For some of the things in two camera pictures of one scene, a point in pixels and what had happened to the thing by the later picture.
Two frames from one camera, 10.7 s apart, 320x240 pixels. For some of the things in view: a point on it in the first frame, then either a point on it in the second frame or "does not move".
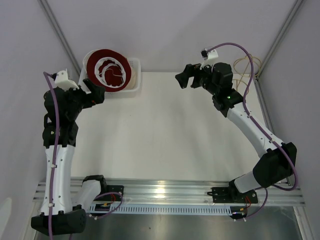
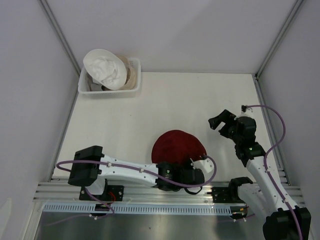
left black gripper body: x=79 y=100 to x=184 y=168
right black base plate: x=225 y=195 does not move
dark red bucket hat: x=108 y=69 to x=177 y=146
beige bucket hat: x=132 y=83 does not move
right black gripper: x=191 y=70 to x=225 y=116
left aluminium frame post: x=54 y=22 does not move
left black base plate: x=112 y=197 does not move
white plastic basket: x=124 y=92 does not move
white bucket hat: x=84 y=75 to x=106 y=68
